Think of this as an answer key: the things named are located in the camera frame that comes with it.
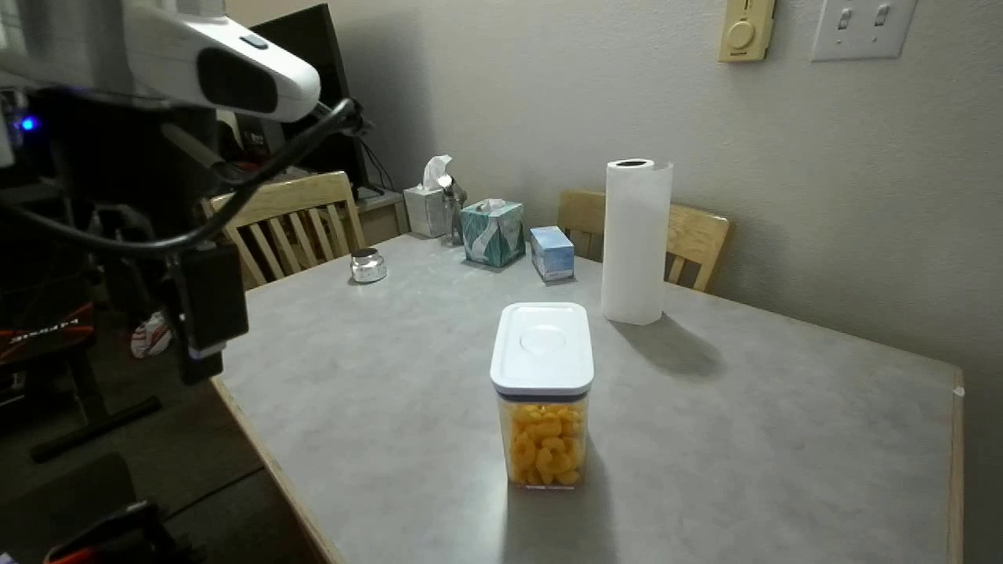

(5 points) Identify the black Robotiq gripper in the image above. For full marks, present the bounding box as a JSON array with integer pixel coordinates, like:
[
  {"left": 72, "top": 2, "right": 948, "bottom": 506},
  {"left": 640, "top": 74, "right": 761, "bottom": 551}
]
[{"left": 171, "top": 241, "right": 254, "bottom": 385}]

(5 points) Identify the red white cloth pile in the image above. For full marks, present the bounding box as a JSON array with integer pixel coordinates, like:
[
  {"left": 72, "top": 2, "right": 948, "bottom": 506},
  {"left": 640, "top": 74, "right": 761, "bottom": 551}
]
[{"left": 130, "top": 309, "right": 175, "bottom": 365}]

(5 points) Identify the slatted light wooden chair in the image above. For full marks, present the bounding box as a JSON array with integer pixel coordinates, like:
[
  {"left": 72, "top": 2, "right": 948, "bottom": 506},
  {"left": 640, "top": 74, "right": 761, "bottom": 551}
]
[{"left": 201, "top": 169, "right": 367, "bottom": 290}]

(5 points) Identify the small glass jar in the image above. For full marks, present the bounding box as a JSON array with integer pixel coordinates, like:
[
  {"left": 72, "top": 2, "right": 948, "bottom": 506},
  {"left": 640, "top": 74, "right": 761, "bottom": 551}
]
[{"left": 346, "top": 249, "right": 388, "bottom": 287}]

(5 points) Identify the black red bag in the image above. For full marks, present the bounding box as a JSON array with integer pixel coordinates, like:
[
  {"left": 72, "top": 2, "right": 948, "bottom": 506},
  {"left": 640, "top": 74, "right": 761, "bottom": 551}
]
[{"left": 42, "top": 497, "right": 183, "bottom": 564}]

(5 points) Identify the white tissue box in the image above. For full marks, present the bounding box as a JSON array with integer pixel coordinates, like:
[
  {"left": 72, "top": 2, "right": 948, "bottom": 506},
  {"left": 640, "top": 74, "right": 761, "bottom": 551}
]
[{"left": 402, "top": 153, "right": 462, "bottom": 241}]

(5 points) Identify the teal tissue box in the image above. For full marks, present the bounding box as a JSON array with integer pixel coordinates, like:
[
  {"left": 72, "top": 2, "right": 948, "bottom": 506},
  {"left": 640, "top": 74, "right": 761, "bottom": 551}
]
[{"left": 456, "top": 196, "right": 530, "bottom": 273}]

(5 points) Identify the black monitor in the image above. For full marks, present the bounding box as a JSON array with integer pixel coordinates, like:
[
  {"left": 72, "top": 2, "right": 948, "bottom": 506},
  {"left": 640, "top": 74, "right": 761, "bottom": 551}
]
[{"left": 248, "top": 0, "right": 370, "bottom": 195}]

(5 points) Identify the small blue box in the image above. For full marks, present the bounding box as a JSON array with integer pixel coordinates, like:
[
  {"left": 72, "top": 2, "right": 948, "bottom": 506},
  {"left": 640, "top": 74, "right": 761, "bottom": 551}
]
[{"left": 528, "top": 224, "right": 580, "bottom": 286}]

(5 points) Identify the white paper towel roll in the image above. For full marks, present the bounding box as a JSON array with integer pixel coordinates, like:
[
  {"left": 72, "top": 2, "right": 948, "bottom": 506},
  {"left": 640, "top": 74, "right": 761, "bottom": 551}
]
[{"left": 600, "top": 153, "right": 678, "bottom": 329}]

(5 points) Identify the light wooden chair backrest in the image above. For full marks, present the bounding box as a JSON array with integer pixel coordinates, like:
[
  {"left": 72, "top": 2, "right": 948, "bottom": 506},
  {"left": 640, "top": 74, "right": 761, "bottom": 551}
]
[{"left": 555, "top": 186, "right": 733, "bottom": 294}]

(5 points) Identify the black camera cable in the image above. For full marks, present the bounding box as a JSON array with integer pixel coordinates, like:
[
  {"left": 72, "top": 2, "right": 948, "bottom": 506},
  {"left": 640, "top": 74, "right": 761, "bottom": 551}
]
[{"left": 0, "top": 95, "right": 363, "bottom": 260}]

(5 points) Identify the beige wall thermostat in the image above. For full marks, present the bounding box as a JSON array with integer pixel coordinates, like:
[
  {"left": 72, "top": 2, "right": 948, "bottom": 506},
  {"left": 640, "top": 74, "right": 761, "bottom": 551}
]
[{"left": 716, "top": 0, "right": 782, "bottom": 65}]

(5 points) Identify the white light switch plate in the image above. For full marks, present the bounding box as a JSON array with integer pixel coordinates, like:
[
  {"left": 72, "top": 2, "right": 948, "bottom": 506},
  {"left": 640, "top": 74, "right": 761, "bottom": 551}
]
[{"left": 808, "top": 0, "right": 921, "bottom": 63}]

